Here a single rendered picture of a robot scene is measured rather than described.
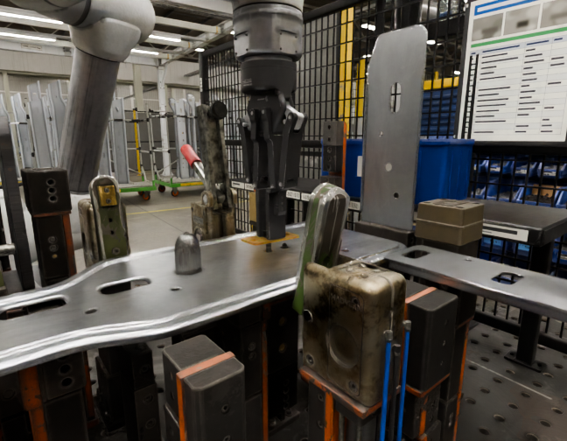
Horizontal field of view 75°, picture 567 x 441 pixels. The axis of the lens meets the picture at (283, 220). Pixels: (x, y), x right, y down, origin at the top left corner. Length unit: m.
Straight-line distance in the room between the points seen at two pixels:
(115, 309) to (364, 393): 0.24
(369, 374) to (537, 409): 0.53
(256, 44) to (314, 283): 0.29
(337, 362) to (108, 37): 0.86
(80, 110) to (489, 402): 1.09
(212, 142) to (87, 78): 0.48
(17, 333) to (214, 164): 0.38
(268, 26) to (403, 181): 0.35
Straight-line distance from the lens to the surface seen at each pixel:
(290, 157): 0.48
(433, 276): 0.50
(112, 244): 0.59
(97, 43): 1.02
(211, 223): 0.64
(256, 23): 0.50
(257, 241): 0.52
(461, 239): 0.62
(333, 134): 0.82
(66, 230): 0.62
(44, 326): 0.40
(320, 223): 0.35
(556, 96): 0.89
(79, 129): 1.10
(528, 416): 0.82
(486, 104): 0.93
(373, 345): 0.33
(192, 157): 0.71
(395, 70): 0.71
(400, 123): 0.70
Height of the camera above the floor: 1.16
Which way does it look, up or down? 13 degrees down
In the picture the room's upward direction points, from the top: straight up
